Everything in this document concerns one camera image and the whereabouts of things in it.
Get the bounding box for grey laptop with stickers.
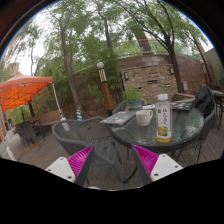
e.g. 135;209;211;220
100;110;137;127

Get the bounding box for grey chair behind plant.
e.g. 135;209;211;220
112;99;130;115

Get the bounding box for grey wicker chair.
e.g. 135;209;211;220
51;116;134;169

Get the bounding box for wooden bench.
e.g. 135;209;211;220
29;109;63;128

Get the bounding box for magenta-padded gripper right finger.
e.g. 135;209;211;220
130;143;184;186

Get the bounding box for orange canopy tent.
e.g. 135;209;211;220
0;71;69;132

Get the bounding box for white ribbed mug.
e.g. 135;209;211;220
135;109;154;127

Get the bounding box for black jacket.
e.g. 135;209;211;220
194;85;215;118

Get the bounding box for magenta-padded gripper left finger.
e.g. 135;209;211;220
45;144;98;187

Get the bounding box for clear drink bottle white cap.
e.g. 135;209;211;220
155;93;173;144

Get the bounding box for blue yellow striped bollard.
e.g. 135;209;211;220
75;106;84;122

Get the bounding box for black metal chair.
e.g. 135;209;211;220
212;89;224;131

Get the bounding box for tall slanting tree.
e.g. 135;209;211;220
39;0;101;118

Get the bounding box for dark-trunk tree by wall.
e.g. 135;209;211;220
113;0;209;94

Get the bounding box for wooden lamp post globe light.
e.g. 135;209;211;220
96;61;114;118

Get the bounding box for grey chair under jacket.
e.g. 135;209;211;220
173;96;218;164

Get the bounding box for green plant in blue pot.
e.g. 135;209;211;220
122;84;148;112

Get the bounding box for dark patio chair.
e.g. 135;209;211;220
14;119;46;148

